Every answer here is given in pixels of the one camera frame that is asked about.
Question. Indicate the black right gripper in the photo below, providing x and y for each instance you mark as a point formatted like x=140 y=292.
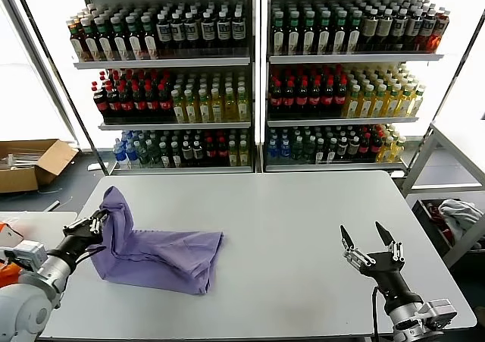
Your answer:
x=386 y=273

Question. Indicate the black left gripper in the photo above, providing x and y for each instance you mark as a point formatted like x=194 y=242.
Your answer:
x=77 y=241

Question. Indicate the purple printed t-shirt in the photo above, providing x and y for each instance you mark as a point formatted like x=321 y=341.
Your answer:
x=166 y=255

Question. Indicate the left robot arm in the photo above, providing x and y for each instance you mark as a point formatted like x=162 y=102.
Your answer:
x=38 y=281

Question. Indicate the short grey rod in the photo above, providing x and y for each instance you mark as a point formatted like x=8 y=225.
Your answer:
x=53 y=205

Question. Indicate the small white floor object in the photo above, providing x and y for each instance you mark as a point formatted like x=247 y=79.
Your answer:
x=94 y=166

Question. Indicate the black storage bin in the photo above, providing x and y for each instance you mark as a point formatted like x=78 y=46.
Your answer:
x=422 y=211

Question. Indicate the blue water bottle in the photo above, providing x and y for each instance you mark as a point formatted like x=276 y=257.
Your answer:
x=119 y=154
x=284 y=151
x=273 y=151
x=132 y=154

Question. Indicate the red garment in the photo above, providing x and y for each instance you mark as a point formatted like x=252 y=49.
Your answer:
x=439 y=220

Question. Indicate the open cardboard box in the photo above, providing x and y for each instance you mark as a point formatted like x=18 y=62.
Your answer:
x=53 y=160

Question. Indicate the green soda bottle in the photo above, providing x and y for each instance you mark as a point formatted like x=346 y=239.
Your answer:
x=310 y=150
x=154 y=154
x=144 y=154
x=298 y=150

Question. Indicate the cola bottle red cap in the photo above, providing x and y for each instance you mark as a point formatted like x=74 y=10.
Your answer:
x=127 y=105
x=341 y=101
x=328 y=101
x=289 y=101
x=364 y=148
x=101 y=105
x=302 y=101
x=210 y=153
x=114 y=105
x=276 y=101
x=165 y=105
x=152 y=105
x=315 y=101
x=222 y=153
x=139 y=105
x=376 y=148

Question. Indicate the yellow juice bottle white cap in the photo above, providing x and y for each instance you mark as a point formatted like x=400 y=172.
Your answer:
x=392 y=105
x=230 y=110
x=417 y=105
x=178 y=110
x=386 y=150
x=217 y=110
x=191 y=110
x=379 y=105
x=366 y=105
x=244 y=156
x=352 y=105
x=243 y=110
x=405 y=105
x=233 y=156
x=204 y=110
x=398 y=150

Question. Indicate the dark drink bottle grey label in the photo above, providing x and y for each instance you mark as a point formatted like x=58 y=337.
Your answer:
x=186 y=153
x=223 y=31
x=342 y=148
x=197 y=153
x=428 y=29
x=164 y=33
x=354 y=148
x=238 y=31
x=399 y=29
x=415 y=29
x=191 y=31
x=208 y=31
x=177 y=31

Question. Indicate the green tea bottle white label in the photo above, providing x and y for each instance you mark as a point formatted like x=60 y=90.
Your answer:
x=320 y=152
x=176 y=156
x=164 y=156
x=332 y=152

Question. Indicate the white and orange box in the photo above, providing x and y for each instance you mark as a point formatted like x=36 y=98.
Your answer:
x=7 y=236

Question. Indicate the grey metal rack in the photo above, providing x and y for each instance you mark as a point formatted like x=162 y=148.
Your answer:
x=422 y=160

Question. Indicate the white grey garment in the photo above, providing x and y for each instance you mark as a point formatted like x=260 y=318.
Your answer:
x=460 y=215

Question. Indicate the white sticks bundle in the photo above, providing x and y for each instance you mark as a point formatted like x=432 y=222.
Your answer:
x=22 y=160

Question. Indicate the grey metal shelf unit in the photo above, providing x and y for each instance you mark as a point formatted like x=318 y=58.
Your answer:
x=356 y=58
x=163 y=62

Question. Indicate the dark tea bottle green cap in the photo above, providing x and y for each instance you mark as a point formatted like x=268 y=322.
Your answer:
x=91 y=46
x=308 y=38
x=339 y=38
x=136 y=46
x=354 y=38
x=105 y=46
x=151 y=46
x=279 y=38
x=293 y=38
x=121 y=46
x=324 y=38

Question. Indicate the vertical white light strip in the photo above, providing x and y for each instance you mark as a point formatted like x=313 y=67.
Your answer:
x=259 y=91

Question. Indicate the dark bottle beige label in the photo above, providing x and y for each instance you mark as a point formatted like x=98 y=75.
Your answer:
x=384 y=29
x=369 y=29

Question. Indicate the dark diagonal frame pole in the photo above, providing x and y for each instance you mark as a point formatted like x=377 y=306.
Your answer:
x=94 y=148
x=445 y=91

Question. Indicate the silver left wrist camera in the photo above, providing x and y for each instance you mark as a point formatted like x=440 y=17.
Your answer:
x=26 y=255

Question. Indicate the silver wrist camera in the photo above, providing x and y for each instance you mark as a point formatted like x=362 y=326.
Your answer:
x=439 y=311
x=26 y=255

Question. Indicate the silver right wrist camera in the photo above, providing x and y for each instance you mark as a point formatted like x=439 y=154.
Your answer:
x=439 y=311

